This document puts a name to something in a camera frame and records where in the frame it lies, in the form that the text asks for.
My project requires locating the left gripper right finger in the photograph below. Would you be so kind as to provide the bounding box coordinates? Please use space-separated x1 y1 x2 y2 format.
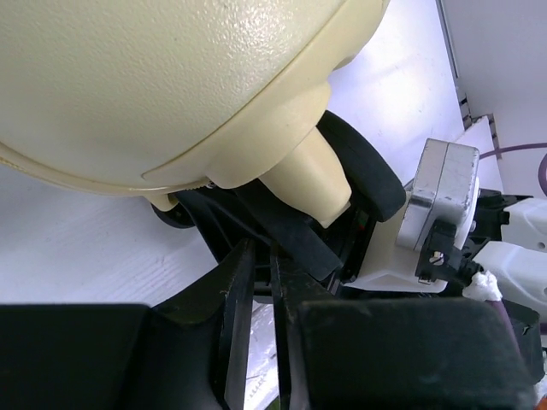
270 254 537 409

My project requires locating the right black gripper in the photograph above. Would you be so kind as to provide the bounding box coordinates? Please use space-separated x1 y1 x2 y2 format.
175 111 406 295

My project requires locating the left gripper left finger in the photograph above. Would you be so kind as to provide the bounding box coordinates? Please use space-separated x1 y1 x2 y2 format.
1 240 255 409

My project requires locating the yellow hard-shell suitcase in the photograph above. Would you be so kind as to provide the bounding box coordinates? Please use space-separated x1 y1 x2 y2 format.
1 1 388 226

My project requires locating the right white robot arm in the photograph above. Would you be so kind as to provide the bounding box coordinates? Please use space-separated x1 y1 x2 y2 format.
176 112 546 380

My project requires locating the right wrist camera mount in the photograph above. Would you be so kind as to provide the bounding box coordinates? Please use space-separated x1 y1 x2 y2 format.
344 138 479 294

